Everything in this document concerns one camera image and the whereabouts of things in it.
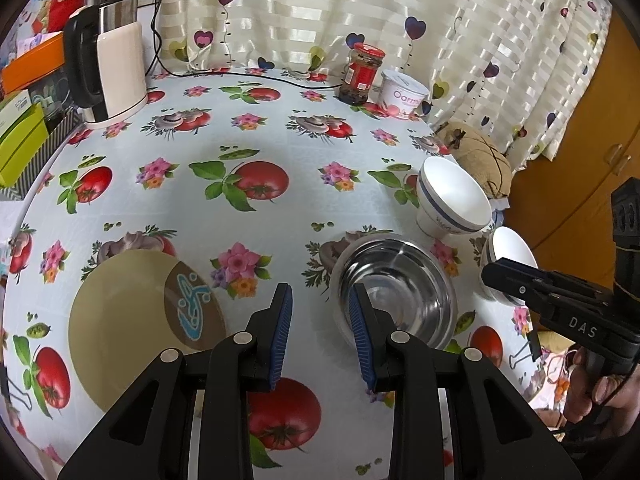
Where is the floral tomato print tablecloth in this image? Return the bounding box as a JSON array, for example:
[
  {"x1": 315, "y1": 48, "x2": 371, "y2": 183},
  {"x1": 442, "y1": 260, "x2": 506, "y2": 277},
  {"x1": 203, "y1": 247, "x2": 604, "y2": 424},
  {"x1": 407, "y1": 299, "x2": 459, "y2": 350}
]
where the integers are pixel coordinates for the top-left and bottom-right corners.
[{"x1": 0, "y1": 65, "x2": 551, "y2": 480}]

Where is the white yogurt cup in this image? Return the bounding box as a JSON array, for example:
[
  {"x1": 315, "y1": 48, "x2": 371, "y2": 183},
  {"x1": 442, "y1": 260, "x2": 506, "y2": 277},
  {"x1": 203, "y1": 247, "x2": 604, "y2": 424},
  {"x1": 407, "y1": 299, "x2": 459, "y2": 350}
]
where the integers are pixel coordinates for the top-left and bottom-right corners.
[{"x1": 377, "y1": 69, "x2": 431, "y2": 121}]

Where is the pale green long box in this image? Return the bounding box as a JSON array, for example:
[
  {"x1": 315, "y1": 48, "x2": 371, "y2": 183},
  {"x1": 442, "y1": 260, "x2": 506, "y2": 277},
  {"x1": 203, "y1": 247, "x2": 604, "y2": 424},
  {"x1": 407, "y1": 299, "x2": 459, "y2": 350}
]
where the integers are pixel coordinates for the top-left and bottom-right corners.
[{"x1": 0, "y1": 91, "x2": 46, "y2": 133}]

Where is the cream curtain heart print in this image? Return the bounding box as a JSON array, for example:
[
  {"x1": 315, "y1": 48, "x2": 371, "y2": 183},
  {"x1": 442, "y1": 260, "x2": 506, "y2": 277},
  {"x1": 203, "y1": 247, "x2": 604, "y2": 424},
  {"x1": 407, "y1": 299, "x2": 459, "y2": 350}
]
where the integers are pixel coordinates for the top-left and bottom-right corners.
[{"x1": 150, "y1": 0, "x2": 616, "y2": 161}]

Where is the black white chevron tray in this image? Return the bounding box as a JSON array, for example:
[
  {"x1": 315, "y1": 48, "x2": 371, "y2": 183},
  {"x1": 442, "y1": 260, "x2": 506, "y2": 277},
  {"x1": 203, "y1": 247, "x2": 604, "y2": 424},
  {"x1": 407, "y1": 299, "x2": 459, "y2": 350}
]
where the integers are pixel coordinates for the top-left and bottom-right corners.
[{"x1": 0, "y1": 110, "x2": 83, "y2": 201}]

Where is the person's right hand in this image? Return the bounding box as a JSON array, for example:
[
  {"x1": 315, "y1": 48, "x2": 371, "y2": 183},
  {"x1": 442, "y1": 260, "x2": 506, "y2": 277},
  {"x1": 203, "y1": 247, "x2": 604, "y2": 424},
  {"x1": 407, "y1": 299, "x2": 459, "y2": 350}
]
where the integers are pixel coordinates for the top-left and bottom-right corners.
[{"x1": 564, "y1": 347, "x2": 640, "y2": 441}]

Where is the stainless steel bowl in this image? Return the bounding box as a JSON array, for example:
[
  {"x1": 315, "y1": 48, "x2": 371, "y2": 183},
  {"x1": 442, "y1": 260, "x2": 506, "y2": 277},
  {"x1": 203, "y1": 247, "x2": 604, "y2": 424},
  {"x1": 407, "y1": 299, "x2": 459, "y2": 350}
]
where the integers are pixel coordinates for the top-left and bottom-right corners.
[{"x1": 330, "y1": 239, "x2": 458, "y2": 351}]

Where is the orange lidded storage box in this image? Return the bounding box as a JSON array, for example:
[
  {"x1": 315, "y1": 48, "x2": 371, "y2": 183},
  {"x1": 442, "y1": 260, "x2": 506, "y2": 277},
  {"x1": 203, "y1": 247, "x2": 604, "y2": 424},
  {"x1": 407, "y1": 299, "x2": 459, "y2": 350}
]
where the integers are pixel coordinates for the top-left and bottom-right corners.
[{"x1": 0, "y1": 30, "x2": 68, "y2": 93}]

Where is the glass jar red lid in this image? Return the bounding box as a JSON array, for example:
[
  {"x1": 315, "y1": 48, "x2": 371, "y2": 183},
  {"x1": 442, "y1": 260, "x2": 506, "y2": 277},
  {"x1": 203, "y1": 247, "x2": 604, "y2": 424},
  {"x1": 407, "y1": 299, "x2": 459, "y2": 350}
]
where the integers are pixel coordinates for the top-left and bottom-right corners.
[{"x1": 338, "y1": 42, "x2": 387, "y2": 107}]

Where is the cartoon print box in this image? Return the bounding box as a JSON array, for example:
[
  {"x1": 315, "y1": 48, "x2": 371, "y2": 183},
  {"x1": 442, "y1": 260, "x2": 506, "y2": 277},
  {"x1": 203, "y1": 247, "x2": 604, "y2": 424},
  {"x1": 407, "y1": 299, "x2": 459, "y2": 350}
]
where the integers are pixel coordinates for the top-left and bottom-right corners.
[{"x1": 10, "y1": 0, "x2": 56, "y2": 41}]

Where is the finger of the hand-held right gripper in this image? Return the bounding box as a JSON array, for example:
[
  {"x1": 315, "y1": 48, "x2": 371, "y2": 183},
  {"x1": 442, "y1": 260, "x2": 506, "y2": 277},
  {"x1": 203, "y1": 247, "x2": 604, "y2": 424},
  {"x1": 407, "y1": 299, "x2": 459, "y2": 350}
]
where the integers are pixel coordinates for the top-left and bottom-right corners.
[
  {"x1": 492, "y1": 258, "x2": 557, "y2": 287},
  {"x1": 481, "y1": 264, "x2": 546, "y2": 320}
]

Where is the lime green box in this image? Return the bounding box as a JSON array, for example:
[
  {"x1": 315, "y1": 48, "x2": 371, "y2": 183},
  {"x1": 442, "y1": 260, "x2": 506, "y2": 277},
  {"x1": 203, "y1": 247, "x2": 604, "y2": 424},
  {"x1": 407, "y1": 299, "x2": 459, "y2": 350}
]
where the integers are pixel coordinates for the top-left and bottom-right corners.
[{"x1": 0, "y1": 105, "x2": 51, "y2": 186}]

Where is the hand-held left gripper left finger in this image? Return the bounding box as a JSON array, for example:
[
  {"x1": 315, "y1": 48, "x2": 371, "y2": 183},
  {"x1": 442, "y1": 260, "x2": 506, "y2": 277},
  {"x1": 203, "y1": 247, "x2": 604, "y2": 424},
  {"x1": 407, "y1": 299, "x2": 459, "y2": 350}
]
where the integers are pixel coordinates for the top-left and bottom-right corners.
[{"x1": 57, "y1": 282, "x2": 294, "y2": 480}]

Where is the white kettle base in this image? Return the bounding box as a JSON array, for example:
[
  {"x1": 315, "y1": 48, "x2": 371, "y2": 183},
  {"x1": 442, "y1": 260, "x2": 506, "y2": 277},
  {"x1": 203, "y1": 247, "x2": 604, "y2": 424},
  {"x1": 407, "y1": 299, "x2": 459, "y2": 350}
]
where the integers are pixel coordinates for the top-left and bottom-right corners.
[{"x1": 82, "y1": 95, "x2": 148, "y2": 128}]

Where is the white black electric kettle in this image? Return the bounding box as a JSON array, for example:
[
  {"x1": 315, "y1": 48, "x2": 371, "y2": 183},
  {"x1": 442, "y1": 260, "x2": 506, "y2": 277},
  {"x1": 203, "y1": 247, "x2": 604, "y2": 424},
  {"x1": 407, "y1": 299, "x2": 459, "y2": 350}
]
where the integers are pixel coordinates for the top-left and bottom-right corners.
[{"x1": 63, "y1": 0, "x2": 148, "y2": 123}]

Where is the black power cable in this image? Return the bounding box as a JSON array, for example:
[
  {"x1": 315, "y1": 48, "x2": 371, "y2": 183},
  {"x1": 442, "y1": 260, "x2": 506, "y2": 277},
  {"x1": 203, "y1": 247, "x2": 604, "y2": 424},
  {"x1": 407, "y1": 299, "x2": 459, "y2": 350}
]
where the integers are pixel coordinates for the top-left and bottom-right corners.
[{"x1": 149, "y1": 0, "x2": 346, "y2": 91}]

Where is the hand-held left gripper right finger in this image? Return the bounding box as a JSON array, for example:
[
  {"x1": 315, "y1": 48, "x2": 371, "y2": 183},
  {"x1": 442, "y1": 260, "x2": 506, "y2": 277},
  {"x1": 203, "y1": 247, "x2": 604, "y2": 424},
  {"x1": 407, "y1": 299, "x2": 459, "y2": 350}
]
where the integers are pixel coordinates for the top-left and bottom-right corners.
[{"x1": 348, "y1": 282, "x2": 583, "y2": 480}]

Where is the tan plate blue pattern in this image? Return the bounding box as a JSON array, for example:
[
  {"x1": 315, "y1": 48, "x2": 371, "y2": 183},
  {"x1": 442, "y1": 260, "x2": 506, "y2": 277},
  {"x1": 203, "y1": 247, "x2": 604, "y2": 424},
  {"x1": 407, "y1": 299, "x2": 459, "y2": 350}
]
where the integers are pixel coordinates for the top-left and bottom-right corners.
[{"x1": 68, "y1": 252, "x2": 227, "y2": 411}]

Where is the brown wooden cabinet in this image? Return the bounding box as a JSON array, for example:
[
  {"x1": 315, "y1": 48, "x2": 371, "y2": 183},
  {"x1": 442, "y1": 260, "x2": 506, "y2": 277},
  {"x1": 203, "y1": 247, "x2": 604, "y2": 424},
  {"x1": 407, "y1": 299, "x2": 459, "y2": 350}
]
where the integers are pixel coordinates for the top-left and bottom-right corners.
[{"x1": 505, "y1": 5, "x2": 640, "y2": 261}]

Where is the brown plush toy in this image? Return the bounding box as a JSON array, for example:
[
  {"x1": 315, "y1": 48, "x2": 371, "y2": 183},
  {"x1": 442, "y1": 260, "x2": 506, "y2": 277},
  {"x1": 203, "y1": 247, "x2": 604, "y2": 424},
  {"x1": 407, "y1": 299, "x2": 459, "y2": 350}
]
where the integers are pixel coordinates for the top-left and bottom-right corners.
[{"x1": 437, "y1": 121, "x2": 514, "y2": 201}]

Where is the white bowl blue stripe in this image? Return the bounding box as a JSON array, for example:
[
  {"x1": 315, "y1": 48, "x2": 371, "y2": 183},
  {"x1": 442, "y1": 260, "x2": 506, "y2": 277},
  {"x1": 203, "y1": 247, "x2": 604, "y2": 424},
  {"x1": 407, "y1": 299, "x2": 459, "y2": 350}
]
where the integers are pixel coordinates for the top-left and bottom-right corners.
[
  {"x1": 480, "y1": 226, "x2": 539, "y2": 307},
  {"x1": 416, "y1": 156, "x2": 493, "y2": 237}
]

